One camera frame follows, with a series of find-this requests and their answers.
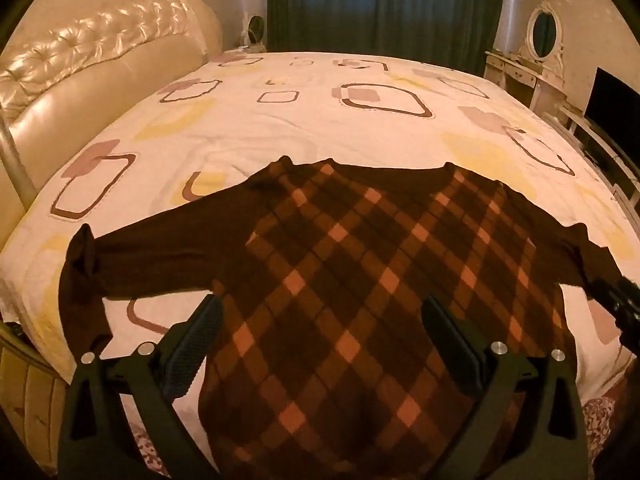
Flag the brown plaid sweater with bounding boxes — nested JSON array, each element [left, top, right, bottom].
[[58, 156, 632, 480]]

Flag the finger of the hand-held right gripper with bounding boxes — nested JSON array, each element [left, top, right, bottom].
[[590, 276, 640, 356]]

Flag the cream tufted leather headboard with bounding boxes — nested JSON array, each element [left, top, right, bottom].
[[0, 0, 223, 251]]

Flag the floral patterned cloth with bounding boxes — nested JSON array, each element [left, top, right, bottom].
[[582, 396, 623, 461]]

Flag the black flat television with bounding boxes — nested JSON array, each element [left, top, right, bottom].
[[584, 66, 640, 136]]

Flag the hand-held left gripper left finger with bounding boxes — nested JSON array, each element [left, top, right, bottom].
[[56, 294, 224, 480]]

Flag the white vanity dresser with mirror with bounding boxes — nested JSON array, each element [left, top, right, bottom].
[[484, 1, 571, 111]]

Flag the dark green curtain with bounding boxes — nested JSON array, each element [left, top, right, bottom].
[[266, 0, 507, 73]]

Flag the patterned white bed sheet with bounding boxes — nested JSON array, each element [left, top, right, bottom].
[[0, 50, 640, 413]]

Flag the white television stand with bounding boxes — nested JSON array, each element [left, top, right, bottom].
[[542, 105, 640, 206]]

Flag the small round table mirror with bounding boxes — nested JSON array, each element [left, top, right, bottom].
[[239, 14, 268, 51]]

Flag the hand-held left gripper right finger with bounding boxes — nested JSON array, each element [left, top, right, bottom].
[[421, 294, 591, 480]]

